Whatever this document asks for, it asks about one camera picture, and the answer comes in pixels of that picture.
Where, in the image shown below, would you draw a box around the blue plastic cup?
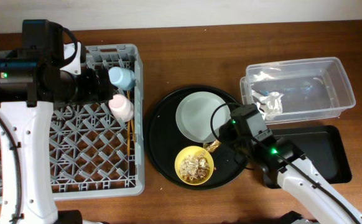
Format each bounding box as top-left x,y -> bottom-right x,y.
108,67 -> 136,90

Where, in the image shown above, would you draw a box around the white tissue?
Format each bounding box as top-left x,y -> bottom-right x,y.
252,90 -> 284,115

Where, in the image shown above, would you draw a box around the pink plastic cup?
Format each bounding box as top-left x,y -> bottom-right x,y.
108,94 -> 134,122

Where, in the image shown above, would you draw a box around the gold snack wrapper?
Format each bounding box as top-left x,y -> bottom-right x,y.
203,140 -> 221,153

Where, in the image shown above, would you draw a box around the yellow bowl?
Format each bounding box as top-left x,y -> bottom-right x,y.
174,146 -> 215,185

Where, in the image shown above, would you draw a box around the food scraps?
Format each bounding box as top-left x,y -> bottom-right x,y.
179,152 -> 210,184

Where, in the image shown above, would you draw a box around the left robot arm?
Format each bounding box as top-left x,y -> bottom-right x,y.
0,58 -> 113,223

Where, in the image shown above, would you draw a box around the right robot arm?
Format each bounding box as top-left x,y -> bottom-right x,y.
215,103 -> 362,223

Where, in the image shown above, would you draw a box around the grey dishwasher rack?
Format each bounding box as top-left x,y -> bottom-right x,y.
0,44 -> 145,203

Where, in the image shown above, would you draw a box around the grey round plate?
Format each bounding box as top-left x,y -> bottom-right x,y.
175,91 -> 225,143

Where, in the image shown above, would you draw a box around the clear plastic bin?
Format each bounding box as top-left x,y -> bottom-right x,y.
239,57 -> 356,124

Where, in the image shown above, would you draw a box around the black rectangular tray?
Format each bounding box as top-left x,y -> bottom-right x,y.
272,126 -> 352,184

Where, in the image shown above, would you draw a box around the round black tray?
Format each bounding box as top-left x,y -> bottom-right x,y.
144,85 -> 248,190

